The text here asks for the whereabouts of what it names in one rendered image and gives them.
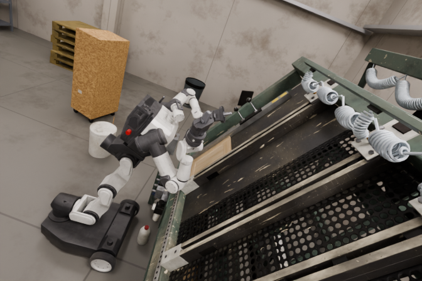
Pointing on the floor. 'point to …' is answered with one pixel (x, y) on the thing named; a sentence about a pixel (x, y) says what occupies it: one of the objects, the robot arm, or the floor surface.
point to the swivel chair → (245, 97)
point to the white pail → (100, 130)
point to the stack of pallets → (66, 56)
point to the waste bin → (194, 87)
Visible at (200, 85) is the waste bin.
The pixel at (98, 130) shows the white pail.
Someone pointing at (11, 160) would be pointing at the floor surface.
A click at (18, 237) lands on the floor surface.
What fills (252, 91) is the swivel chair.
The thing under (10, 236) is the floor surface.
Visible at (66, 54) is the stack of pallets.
